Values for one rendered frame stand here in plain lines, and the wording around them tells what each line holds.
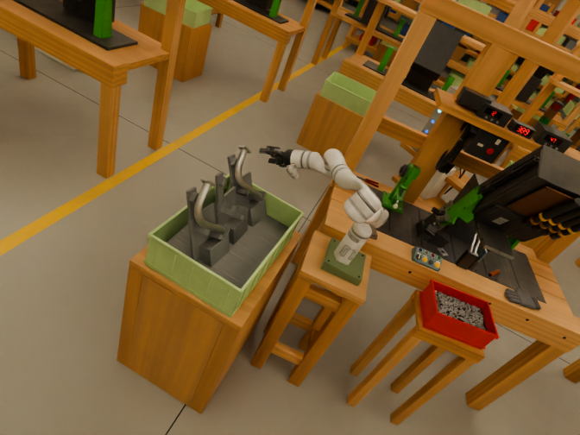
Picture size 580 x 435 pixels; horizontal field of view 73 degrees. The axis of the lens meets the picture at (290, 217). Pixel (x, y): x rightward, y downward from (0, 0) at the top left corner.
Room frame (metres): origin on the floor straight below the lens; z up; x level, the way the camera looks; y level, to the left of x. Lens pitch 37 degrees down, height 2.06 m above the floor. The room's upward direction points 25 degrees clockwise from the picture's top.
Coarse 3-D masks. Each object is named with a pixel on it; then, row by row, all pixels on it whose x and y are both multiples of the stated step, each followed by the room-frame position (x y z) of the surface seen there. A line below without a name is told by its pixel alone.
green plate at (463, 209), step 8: (472, 192) 1.94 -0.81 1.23; (464, 200) 1.93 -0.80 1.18; (472, 200) 1.88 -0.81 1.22; (480, 200) 1.87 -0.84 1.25; (456, 208) 1.92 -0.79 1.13; (464, 208) 1.86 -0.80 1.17; (472, 208) 1.87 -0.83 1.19; (456, 216) 1.86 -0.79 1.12; (464, 216) 1.87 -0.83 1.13; (472, 216) 1.87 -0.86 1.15
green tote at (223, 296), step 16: (224, 176) 1.53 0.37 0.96; (208, 192) 1.37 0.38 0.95; (224, 192) 1.56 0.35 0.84; (272, 208) 1.54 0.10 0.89; (288, 208) 1.53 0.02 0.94; (176, 224) 1.16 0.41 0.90; (288, 224) 1.53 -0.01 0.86; (160, 240) 0.99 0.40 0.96; (288, 240) 1.47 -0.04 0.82; (160, 256) 0.98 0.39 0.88; (176, 256) 0.97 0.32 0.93; (272, 256) 1.23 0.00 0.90; (160, 272) 0.98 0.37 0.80; (176, 272) 0.97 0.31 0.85; (192, 272) 0.96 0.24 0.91; (208, 272) 0.95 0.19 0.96; (256, 272) 1.05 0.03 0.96; (192, 288) 0.96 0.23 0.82; (208, 288) 0.95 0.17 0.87; (224, 288) 0.94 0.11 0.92; (208, 304) 0.94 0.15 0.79; (224, 304) 0.93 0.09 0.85; (240, 304) 0.99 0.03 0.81
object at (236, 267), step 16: (256, 224) 1.43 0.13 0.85; (272, 224) 1.48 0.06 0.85; (176, 240) 1.13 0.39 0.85; (240, 240) 1.29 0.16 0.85; (256, 240) 1.33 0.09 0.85; (272, 240) 1.38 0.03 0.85; (224, 256) 1.16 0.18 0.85; (240, 256) 1.19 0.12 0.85; (256, 256) 1.24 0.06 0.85; (224, 272) 1.08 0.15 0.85; (240, 272) 1.11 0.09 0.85; (240, 288) 1.03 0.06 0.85
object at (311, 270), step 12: (312, 240) 1.50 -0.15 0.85; (324, 240) 1.54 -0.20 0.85; (312, 252) 1.42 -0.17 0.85; (324, 252) 1.45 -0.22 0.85; (312, 264) 1.34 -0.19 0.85; (300, 276) 1.27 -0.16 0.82; (312, 276) 1.27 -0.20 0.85; (324, 276) 1.30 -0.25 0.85; (336, 276) 1.33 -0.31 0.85; (336, 288) 1.27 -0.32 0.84; (348, 288) 1.29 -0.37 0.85; (360, 288) 1.33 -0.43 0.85; (360, 300) 1.27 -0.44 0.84
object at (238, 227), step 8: (216, 176) 1.24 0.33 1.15; (216, 184) 1.23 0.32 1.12; (224, 184) 1.25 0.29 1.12; (216, 192) 1.23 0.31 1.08; (232, 192) 1.34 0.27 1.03; (216, 200) 1.23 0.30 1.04; (232, 200) 1.34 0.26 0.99; (216, 208) 1.22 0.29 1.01; (216, 216) 1.22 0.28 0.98; (224, 216) 1.27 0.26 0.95; (224, 224) 1.27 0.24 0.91; (232, 224) 1.28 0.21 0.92; (240, 224) 1.30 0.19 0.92; (232, 232) 1.25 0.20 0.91; (240, 232) 1.30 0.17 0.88; (232, 240) 1.24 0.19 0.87
